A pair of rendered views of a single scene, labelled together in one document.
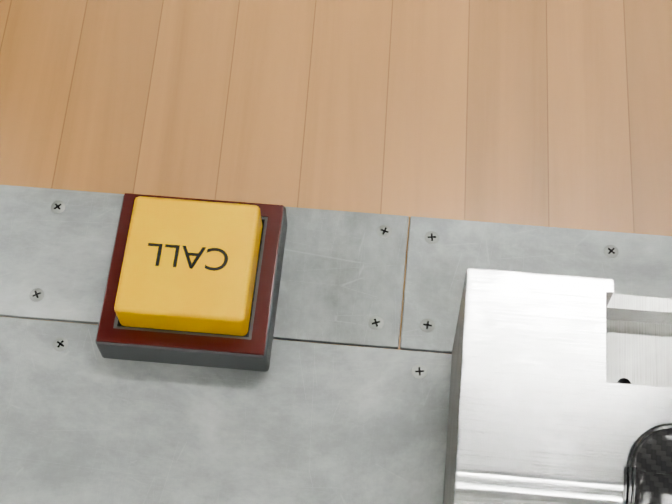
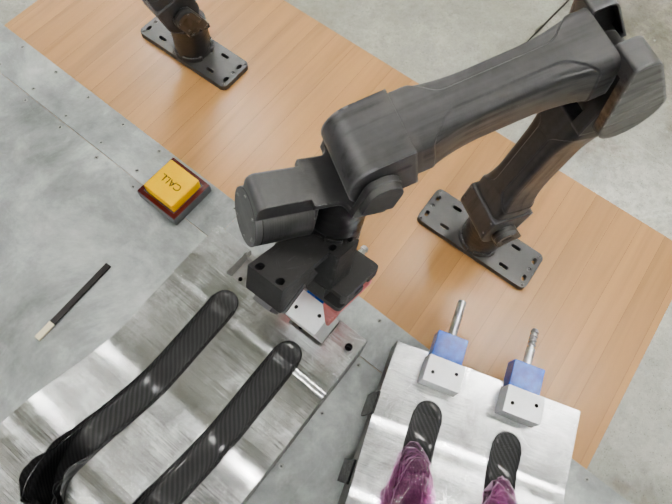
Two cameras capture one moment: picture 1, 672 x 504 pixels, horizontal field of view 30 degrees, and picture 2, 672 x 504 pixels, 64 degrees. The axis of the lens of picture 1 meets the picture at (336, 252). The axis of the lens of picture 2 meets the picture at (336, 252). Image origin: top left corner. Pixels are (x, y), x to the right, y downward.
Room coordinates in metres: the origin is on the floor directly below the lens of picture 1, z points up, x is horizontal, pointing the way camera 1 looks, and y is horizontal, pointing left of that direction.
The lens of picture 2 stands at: (0.01, -0.32, 1.58)
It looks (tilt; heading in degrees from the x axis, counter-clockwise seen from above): 68 degrees down; 22
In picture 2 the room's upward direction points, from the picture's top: 10 degrees clockwise
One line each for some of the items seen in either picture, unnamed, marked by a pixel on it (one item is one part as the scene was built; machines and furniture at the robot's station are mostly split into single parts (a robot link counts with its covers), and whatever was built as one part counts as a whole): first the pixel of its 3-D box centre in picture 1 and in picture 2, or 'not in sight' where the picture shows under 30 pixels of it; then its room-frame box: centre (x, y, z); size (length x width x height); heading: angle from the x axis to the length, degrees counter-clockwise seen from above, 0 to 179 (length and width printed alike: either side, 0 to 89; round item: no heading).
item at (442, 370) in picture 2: not in sight; (449, 343); (0.25, -0.41, 0.86); 0.13 x 0.05 x 0.05; 10
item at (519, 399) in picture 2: not in sight; (524, 372); (0.27, -0.52, 0.86); 0.13 x 0.05 x 0.05; 10
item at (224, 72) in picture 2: not in sight; (190, 34); (0.51, 0.22, 0.84); 0.20 x 0.07 x 0.08; 84
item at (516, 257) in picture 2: not in sight; (486, 229); (0.45, -0.38, 0.84); 0.20 x 0.07 x 0.08; 84
